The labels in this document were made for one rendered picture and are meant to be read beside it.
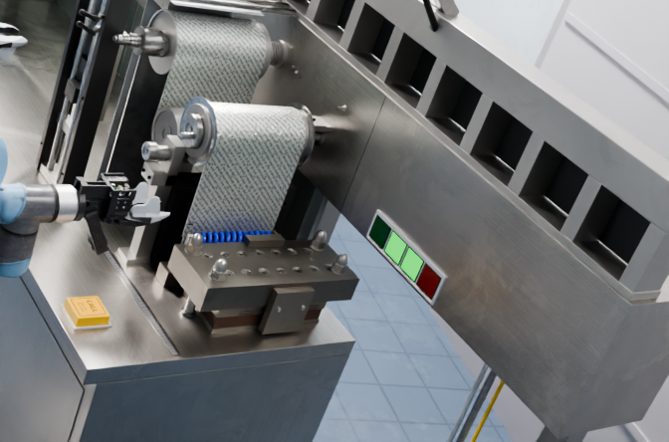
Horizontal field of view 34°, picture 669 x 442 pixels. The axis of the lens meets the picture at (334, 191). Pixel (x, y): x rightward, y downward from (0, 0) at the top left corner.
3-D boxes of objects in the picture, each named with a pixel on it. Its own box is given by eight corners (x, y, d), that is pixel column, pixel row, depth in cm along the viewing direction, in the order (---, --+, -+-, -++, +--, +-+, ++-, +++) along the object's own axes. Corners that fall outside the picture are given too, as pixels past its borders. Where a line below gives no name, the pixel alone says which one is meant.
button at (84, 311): (63, 307, 220) (66, 297, 219) (95, 304, 224) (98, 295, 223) (76, 328, 215) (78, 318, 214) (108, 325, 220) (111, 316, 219)
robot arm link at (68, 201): (54, 230, 211) (39, 208, 216) (76, 229, 214) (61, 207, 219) (62, 196, 208) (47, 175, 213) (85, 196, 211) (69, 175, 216)
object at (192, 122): (186, 106, 230) (201, 124, 225) (194, 107, 231) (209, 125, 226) (176, 135, 233) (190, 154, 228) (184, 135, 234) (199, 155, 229)
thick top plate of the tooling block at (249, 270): (166, 266, 233) (174, 243, 230) (315, 259, 258) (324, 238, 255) (199, 312, 222) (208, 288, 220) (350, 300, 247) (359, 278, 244)
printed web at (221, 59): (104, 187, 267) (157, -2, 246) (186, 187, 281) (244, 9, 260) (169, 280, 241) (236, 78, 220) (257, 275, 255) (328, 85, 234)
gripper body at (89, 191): (140, 191, 217) (85, 191, 210) (130, 227, 221) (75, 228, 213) (125, 172, 223) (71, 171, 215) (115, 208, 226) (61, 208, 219)
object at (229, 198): (181, 236, 236) (205, 163, 228) (270, 233, 251) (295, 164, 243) (182, 237, 236) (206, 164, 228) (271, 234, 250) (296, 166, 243)
